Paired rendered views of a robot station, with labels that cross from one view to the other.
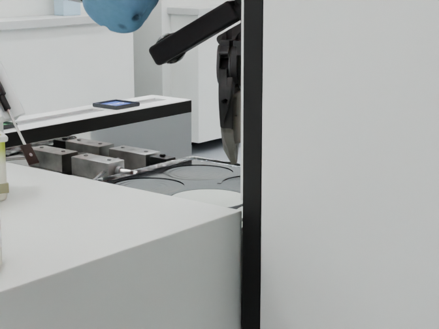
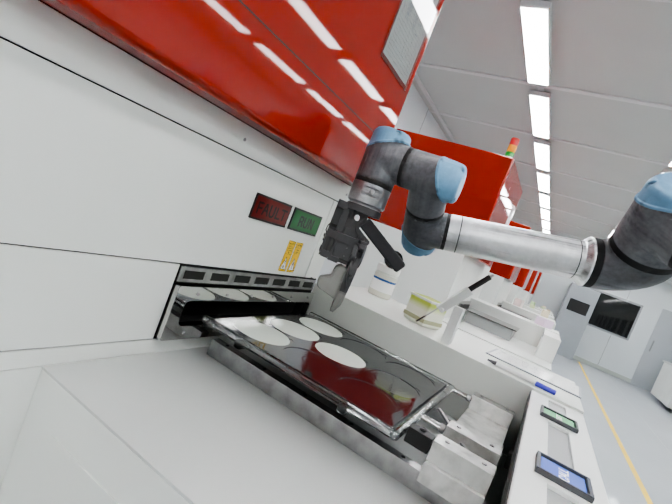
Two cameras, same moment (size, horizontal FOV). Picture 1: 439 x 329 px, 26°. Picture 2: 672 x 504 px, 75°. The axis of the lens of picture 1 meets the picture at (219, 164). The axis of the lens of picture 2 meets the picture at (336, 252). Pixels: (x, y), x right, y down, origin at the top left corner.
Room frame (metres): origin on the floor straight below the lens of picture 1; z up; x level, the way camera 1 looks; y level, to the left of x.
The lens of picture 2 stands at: (1.95, -0.23, 1.13)
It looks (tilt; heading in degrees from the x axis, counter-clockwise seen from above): 4 degrees down; 168
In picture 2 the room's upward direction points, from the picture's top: 21 degrees clockwise
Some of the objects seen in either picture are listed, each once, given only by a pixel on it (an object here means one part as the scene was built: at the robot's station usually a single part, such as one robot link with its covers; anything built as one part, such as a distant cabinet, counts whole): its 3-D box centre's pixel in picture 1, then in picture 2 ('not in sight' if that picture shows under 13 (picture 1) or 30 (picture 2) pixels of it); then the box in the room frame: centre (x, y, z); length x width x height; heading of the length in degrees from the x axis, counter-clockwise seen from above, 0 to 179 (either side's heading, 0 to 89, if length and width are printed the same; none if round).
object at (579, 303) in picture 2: not in sight; (571, 320); (-8.16, 8.65, 0.95); 0.70 x 0.70 x 1.90; 51
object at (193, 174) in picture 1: (208, 200); (340, 355); (1.19, 0.01, 0.90); 0.34 x 0.34 x 0.01; 51
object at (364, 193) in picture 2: not in sight; (368, 197); (1.13, -0.03, 1.19); 0.08 x 0.08 x 0.05
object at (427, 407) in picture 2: (108, 181); (429, 406); (1.30, 0.16, 0.90); 0.38 x 0.01 x 0.01; 141
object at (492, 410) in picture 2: not in sight; (491, 409); (1.21, 0.34, 0.89); 0.08 x 0.03 x 0.03; 51
